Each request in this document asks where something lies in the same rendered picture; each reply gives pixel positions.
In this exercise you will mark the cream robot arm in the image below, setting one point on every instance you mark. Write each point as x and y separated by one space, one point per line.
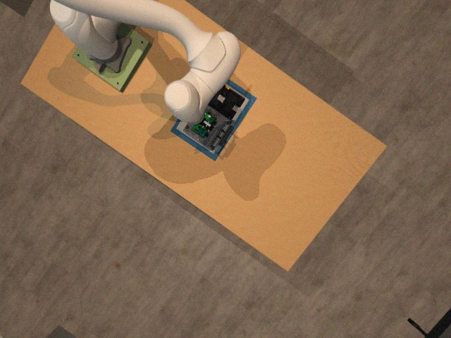
92 26

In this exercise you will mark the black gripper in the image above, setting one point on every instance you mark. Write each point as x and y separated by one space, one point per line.
207 125

